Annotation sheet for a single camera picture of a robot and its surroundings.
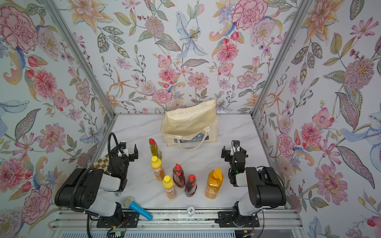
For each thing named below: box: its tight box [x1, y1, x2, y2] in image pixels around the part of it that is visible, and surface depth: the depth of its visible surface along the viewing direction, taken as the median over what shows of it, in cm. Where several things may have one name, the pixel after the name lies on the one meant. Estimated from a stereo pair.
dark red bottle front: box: [184, 174, 198, 198], surface depth 72 cm
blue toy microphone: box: [123, 195, 154, 221], surface depth 77 cm
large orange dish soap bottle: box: [204, 168, 224, 200], surface depth 70 cm
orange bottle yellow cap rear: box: [150, 155, 165, 182], surface depth 74 cm
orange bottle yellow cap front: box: [162, 175, 177, 200], surface depth 68 cm
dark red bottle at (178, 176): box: [172, 163, 187, 188], surface depth 76 cm
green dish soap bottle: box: [148, 137, 162, 160], surface depth 86 cm
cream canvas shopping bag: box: [160, 99, 218, 152], surface depth 93 cm
